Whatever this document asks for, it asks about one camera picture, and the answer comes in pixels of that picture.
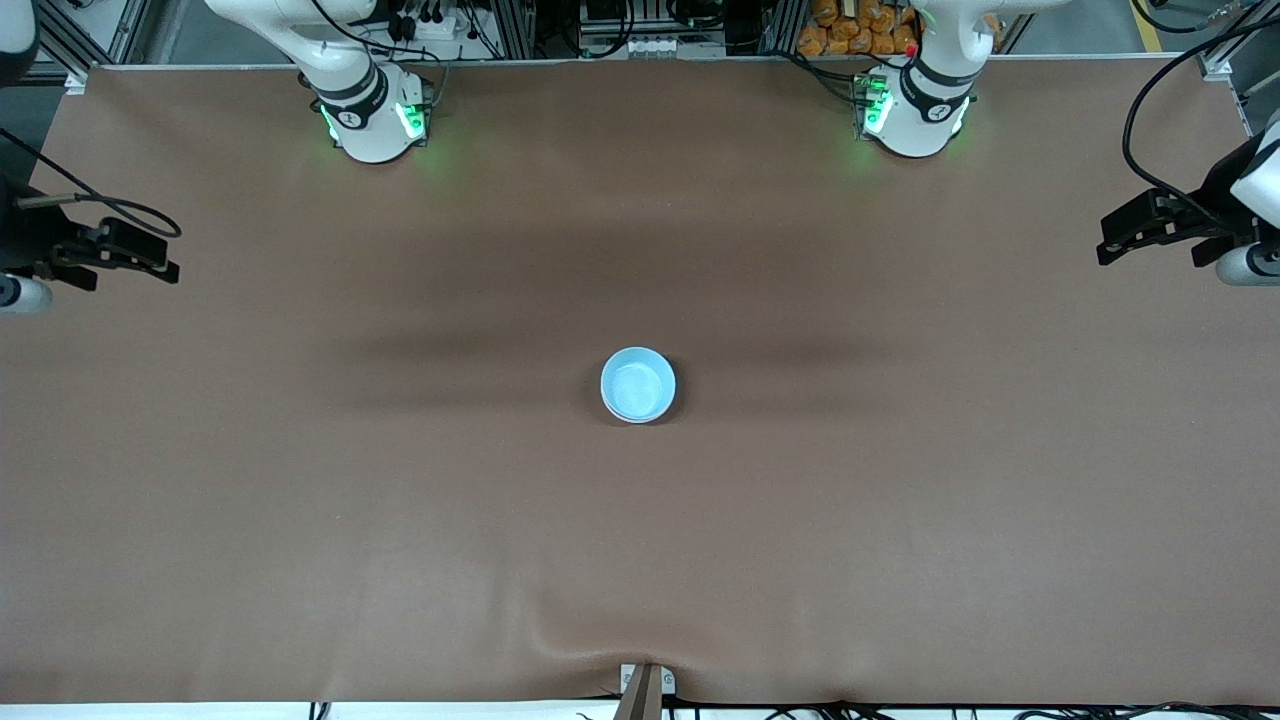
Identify blue bowl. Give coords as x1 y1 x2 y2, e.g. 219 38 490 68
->
600 346 678 425

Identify orange snack packs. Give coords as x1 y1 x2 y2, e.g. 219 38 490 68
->
798 0 919 58

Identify white power strip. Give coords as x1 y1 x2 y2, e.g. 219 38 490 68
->
385 0 471 41

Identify brown table cover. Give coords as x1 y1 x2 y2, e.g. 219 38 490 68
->
0 55 1280 706

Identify metal table clamp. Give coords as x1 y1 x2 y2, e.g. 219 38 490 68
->
615 662 677 720

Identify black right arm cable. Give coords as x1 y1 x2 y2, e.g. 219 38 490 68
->
0 128 184 241

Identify aluminium frame profile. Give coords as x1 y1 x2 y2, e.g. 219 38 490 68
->
30 0 151 81

